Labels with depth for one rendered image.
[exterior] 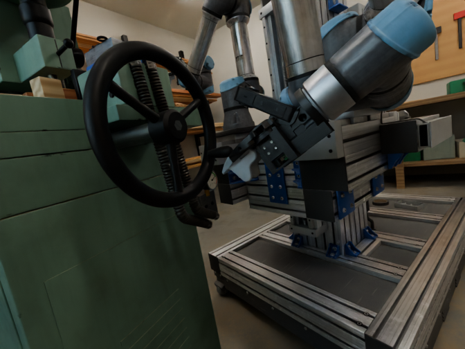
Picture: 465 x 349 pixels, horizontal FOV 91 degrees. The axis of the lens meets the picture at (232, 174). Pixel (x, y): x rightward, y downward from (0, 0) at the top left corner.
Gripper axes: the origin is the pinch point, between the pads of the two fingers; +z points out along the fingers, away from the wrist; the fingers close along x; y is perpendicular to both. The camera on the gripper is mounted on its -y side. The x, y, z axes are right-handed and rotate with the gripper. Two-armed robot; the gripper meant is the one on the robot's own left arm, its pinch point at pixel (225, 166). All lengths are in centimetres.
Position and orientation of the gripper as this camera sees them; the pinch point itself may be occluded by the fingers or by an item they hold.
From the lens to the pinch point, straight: 46.8
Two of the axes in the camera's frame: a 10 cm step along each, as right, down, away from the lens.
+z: -6.6, 5.6, 5.0
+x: 4.8, -2.1, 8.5
